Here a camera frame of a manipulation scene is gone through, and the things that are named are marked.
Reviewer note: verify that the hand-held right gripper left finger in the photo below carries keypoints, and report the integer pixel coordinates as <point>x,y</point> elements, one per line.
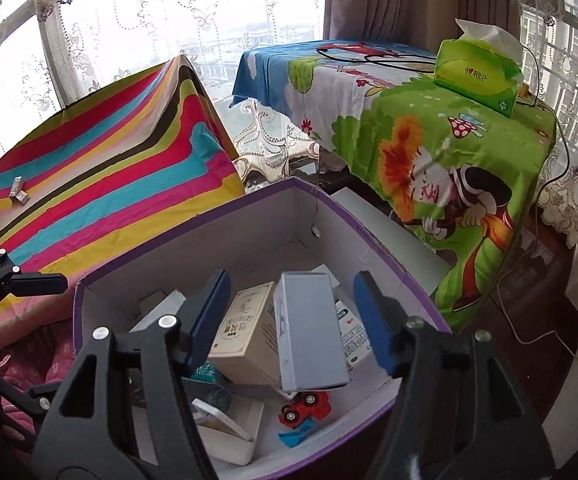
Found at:
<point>209,320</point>

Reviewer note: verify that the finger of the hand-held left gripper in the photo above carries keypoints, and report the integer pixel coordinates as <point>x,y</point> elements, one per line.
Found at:
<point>34,284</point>
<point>29,397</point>

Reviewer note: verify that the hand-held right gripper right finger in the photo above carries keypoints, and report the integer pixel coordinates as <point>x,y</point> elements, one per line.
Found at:
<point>374,320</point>

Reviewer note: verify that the white blue barcode medicine box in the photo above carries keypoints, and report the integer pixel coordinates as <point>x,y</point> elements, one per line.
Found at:
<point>354,345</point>

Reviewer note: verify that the beige cardboard box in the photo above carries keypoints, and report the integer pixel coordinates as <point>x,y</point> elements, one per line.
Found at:
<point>246,340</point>

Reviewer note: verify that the teal patterned box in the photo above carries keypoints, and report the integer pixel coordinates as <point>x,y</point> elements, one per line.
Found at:
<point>204,372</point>

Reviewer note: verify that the grey white box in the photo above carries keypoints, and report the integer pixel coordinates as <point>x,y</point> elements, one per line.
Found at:
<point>309,340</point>

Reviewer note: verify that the slim white printed box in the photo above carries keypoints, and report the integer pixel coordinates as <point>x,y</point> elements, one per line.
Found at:
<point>19,192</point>

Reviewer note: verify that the white plastic case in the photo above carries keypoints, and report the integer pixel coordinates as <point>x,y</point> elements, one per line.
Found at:
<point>234,425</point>

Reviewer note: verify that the purple cardboard box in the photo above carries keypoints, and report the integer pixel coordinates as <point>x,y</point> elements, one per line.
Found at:
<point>269,230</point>

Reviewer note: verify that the red toy car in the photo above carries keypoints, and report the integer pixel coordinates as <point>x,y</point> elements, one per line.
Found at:
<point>301,407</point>

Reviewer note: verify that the blue plastic toy piece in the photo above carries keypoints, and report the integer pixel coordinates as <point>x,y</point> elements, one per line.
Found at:
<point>293,437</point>

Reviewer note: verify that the pink floral quilt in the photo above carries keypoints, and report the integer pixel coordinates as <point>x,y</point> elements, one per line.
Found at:
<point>44,355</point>

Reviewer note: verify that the striped colourful blanket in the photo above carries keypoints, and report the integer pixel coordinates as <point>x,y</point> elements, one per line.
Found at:
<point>119,170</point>

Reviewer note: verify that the cartoon printed cloth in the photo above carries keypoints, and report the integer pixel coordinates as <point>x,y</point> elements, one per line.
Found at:
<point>419,160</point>

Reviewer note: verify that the cream lace table runner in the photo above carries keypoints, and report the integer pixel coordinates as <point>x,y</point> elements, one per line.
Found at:
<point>264,135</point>

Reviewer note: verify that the green tissue box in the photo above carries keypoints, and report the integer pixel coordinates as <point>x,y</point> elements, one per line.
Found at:
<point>474,75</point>

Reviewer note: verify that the mauve drape curtain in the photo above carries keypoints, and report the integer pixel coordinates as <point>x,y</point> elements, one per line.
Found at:
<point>384,0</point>

